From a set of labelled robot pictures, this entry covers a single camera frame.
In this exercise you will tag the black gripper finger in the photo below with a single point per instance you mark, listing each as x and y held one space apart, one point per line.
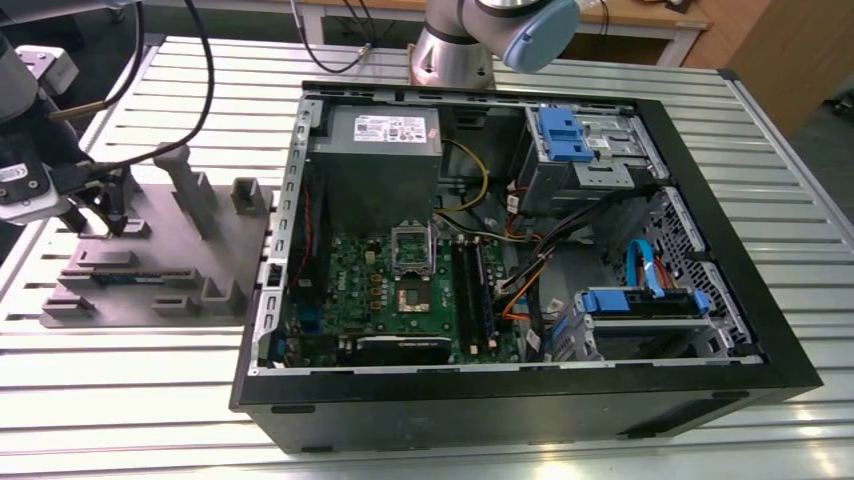
119 210
75 217

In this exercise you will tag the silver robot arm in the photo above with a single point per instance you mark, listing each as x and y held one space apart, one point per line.
461 55

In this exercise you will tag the CPU socket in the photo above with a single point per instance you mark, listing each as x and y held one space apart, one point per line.
417 298

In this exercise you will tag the grey parts rack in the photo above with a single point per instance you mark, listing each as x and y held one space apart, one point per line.
167 260

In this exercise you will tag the green RAM stick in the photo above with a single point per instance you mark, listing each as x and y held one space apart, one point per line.
127 279

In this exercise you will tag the grey power supply unit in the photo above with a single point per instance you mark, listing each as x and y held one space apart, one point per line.
374 180

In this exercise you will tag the green motherboard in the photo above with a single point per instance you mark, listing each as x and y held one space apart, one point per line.
354 300

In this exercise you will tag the black graphics card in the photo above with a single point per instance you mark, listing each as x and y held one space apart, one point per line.
401 350

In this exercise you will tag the black PC case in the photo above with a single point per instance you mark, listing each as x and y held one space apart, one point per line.
467 415

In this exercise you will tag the metal drive cage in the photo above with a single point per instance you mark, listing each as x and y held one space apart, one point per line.
567 190

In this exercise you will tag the blue drive latch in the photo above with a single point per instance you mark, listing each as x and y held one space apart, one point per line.
563 135

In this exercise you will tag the hard disk in blue carrier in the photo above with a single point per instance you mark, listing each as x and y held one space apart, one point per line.
610 301

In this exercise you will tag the silver disk bay cage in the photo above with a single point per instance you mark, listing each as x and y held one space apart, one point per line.
667 325

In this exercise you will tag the wooden cabinet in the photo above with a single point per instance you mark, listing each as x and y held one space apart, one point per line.
787 60

